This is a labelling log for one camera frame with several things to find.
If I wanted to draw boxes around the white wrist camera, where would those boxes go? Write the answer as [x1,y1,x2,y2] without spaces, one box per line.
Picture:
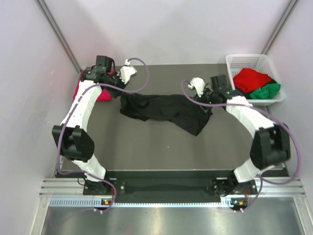
[188,77,206,97]
[119,60,137,85]

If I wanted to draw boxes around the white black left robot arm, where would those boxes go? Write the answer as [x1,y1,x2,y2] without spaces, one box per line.
[52,65,136,194]

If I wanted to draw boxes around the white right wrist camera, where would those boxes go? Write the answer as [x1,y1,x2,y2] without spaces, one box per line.
[188,77,206,97]

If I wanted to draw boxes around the red t shirt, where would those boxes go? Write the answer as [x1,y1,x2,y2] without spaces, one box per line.
[233,68,271,93]

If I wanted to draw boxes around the aluminium rail frame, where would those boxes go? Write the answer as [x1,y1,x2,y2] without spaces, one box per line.
[39,178,305,197]

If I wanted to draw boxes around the black shirt in basket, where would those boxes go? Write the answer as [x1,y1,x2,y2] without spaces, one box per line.
[235,78,277,99]

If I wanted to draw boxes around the white plastic basket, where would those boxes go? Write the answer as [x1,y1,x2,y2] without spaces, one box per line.
[226,54,285,106]

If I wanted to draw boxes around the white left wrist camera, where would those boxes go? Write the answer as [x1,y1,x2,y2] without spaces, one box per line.
[119,60,137,85]

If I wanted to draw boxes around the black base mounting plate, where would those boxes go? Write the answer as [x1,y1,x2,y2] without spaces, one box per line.
[83,178,257,196]

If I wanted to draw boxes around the green t shirt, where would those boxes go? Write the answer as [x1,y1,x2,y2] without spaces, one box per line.
[249,83,281,99]

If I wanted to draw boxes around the folded pink t shirt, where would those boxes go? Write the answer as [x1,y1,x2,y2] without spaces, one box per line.
[72,70,112,102]

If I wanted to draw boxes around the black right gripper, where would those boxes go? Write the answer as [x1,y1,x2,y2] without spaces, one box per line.
[193,86,218,112]

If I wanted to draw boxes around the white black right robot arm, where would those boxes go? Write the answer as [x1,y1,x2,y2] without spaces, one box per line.
[193,88,291,194]

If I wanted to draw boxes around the white slotted cable duct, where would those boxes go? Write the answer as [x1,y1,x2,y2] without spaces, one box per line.
[49,197,247,208]

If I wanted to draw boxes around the black t shirt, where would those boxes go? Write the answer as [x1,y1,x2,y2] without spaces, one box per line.
[120,94,213,136]

